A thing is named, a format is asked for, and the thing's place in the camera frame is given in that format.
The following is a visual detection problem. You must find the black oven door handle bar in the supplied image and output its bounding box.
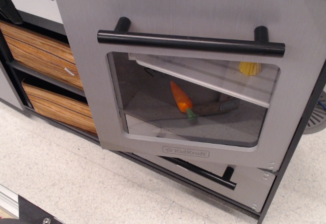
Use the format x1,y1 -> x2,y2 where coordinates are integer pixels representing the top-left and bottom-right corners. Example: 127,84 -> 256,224
97,17 -> 286,58

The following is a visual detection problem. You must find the white oven shelf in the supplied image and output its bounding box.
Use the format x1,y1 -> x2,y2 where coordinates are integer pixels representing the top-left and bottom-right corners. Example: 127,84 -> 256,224
129,53 -> 279,108

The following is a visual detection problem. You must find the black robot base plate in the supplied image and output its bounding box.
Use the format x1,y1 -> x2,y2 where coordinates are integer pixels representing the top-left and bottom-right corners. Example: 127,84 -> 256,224
1,195 -> 64,224

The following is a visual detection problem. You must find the grey lower oven drawer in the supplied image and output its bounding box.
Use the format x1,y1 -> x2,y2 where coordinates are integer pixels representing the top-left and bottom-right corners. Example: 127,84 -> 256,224
138,154 -> 276,212

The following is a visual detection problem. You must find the grey round slotted base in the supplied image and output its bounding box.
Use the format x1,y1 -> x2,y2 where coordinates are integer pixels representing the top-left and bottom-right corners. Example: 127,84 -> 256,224
304,91 -> 325,134

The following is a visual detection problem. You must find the black drawer handle bar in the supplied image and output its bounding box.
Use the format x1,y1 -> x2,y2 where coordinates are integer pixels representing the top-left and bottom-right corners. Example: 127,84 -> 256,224
161,156 -> 237,190

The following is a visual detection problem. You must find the black toy kitchen cabinet frame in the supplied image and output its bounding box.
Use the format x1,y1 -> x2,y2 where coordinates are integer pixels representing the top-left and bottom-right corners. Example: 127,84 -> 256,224
0,4 -> 326,221

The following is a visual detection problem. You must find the wood-pattern storage bin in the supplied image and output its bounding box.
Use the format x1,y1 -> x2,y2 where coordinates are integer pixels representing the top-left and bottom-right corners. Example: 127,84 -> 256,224
21,76 -> 97,135
1,21 -> 83,90

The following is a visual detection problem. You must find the lower wood-pattern storage bin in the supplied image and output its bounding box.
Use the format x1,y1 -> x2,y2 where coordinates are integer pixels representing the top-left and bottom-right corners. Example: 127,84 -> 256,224
21,76 -> 97,135

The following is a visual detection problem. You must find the upper wood-pattern storage bin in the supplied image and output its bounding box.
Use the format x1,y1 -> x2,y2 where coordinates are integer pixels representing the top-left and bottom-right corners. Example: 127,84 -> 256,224
1,21 -> 83,90

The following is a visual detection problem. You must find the yellow toy corn piece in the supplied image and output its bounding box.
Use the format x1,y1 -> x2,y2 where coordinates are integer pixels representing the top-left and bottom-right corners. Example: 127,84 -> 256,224
239,62 -> 261,76

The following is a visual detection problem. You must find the grey toy oven door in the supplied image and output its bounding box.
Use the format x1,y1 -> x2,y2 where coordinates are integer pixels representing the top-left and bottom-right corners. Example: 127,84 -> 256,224
56,0 -> 325,171

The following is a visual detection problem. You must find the orange toy carrot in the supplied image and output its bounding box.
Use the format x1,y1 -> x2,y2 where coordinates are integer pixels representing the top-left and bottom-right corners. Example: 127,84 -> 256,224
170,81 -> 196,123

